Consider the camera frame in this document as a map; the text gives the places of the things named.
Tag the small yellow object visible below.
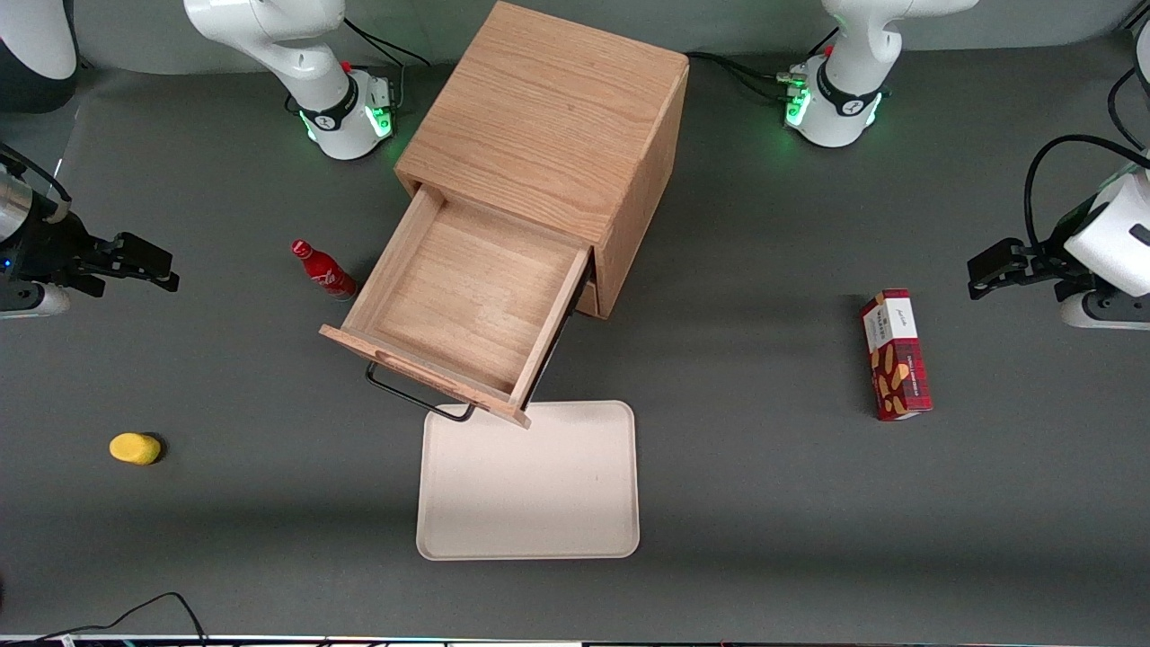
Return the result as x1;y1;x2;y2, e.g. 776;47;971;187
110;433;164;465

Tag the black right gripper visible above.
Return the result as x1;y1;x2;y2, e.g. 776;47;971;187
0;216;181;298

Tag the small red bottle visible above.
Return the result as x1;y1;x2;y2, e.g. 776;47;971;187
290;238;358;302

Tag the beige rectangular tray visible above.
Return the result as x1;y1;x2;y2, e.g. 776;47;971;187
416;400;641;561

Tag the black looped cable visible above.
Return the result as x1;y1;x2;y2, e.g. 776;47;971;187
1107;67;1150;150

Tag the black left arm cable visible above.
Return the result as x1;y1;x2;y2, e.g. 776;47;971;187
1024;135;1150;251

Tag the wooden drawer box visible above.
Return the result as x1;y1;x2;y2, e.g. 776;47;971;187
319;184;594;429

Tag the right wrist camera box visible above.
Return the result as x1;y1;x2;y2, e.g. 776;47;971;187
0;283;71;321

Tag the red tartan cookie box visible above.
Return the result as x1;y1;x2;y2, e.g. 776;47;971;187
860;288;933;421

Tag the thin black table cable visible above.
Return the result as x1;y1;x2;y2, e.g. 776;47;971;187
27;591;208;647

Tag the light wooden cabinet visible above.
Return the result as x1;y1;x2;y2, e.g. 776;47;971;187
394;0;690;320

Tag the black wire drawer handle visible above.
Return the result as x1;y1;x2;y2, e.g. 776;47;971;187
364;355;477;423

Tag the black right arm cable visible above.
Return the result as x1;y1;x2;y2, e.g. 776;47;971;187
0;142;73;224

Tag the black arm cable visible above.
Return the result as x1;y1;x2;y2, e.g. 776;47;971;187
0;142;73;224
1024;135;1150;251

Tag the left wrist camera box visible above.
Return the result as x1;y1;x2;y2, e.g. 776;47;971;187
1060;289;1150;331

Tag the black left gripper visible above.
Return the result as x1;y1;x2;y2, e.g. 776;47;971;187
968;199;1106;303

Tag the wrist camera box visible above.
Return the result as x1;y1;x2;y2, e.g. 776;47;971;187
1060;289;1150;331
0;283;71;321

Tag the black base cable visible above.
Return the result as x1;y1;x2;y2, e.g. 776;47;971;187
687;51;796;82
714;58;796;102
344;18;432;68

